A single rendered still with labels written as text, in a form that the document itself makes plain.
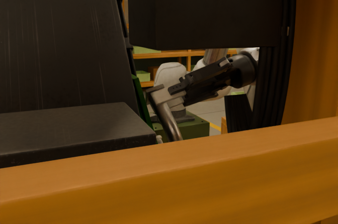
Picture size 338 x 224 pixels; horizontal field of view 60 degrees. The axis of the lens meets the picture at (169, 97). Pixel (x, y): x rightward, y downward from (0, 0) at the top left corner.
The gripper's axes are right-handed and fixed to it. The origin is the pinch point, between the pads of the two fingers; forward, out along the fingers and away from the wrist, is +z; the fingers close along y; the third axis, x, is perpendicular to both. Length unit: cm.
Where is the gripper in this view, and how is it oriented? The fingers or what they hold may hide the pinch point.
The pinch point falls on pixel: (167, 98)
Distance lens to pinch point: 62.6
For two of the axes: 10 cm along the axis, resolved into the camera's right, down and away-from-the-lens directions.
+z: -9.0, 3.4, -2.8
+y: 0.8, -5.1, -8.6
